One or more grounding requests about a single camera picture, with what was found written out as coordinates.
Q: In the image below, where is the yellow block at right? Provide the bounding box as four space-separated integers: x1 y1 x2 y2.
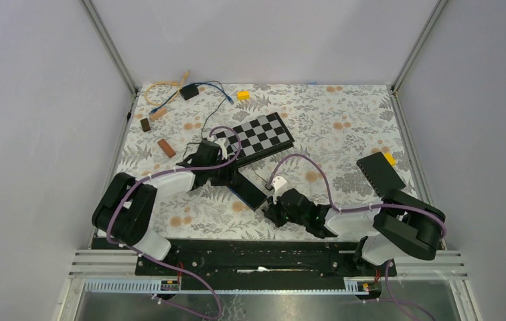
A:
384 152 397 167

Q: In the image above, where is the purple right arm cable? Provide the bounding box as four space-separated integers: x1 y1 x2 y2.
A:
267 153 448 320

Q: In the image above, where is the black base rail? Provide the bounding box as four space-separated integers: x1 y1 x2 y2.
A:
124 238 398 292

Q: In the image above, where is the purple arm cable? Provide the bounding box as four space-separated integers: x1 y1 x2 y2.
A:
267 153 448 320
104 126 243 320

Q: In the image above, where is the floral patterned table mat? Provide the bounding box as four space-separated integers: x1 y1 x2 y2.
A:
118 84 416 241

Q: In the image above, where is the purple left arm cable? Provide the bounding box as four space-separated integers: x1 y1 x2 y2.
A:
104 126 243 320

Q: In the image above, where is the reddish brown wooden block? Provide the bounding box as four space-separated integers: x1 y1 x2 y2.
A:
157 139 176 158

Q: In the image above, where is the orange yellow cable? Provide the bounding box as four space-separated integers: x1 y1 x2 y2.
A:
144 70 191 107

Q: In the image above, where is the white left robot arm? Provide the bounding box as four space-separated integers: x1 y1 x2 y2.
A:
92 136 237 275

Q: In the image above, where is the black white checkerboard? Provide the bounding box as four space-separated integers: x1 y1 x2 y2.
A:
214 112 294 168

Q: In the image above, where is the dark brown wooden block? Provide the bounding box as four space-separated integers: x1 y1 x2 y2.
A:
140 118 151 132

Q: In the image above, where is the slotted cable duct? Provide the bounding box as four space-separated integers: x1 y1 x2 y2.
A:
84 276 369 297

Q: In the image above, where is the blue ethernet cable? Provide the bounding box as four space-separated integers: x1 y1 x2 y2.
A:
149 80 235 115

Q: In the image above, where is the light tan wooden block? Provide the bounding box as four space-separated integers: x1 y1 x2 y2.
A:
149 108 167 122

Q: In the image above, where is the small black network switch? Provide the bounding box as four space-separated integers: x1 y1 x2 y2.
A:
228 172 267 211

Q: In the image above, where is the large black network switch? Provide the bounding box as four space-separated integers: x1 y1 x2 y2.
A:
356 152 406 197

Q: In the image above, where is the yellow block near wall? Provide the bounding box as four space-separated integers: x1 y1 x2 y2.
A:
236 91 250 101

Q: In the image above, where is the black power adapter with cable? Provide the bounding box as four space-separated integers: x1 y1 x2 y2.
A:
177 85 276 196

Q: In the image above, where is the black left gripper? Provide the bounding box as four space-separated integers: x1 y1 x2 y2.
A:
207 154 243 186

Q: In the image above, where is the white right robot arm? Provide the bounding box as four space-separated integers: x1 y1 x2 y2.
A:
262 177 447 276

